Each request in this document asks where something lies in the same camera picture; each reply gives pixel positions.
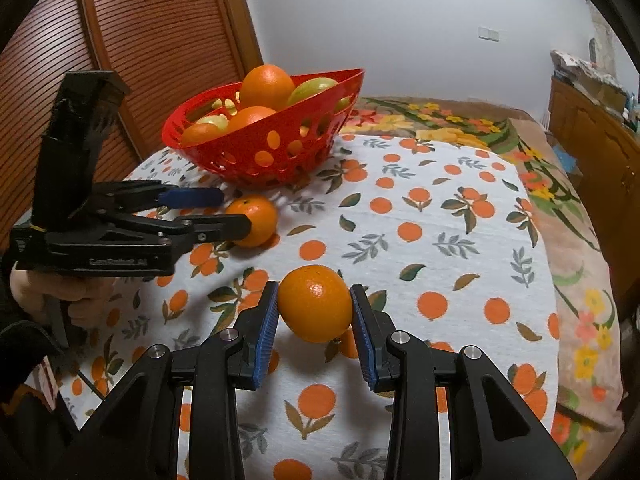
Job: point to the person's left hand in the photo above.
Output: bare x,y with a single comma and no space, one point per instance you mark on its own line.
75,292

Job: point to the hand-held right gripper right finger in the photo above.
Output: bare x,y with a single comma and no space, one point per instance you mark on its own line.
362,340

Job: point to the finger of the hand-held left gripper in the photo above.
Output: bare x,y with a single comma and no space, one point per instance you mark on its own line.
195,197
220,227

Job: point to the tangerine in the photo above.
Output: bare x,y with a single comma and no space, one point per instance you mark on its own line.
315,302
197,132
260,220

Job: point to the red plastic basket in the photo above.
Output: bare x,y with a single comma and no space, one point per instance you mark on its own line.
240,142

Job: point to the large orange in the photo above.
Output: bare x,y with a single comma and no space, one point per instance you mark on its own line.
267,87
250,117

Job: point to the cardboard box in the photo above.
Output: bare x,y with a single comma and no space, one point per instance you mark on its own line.
595,85

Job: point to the person's left forearm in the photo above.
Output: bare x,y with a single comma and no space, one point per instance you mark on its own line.
25,410

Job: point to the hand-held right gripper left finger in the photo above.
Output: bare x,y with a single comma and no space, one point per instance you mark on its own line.
265,340

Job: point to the wooden cabinet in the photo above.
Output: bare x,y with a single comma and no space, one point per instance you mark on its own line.
600,145

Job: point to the wooden slatted door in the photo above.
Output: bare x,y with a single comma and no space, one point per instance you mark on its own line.
150,35

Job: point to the orange print tablecloth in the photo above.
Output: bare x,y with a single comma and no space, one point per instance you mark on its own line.
425,260

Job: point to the white wall switch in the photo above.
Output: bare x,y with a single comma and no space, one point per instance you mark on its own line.
488,33

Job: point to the green guava fruit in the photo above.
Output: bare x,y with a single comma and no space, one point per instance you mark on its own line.
215,121

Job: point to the green apple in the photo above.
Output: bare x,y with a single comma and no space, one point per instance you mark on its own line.
344,103
312,87

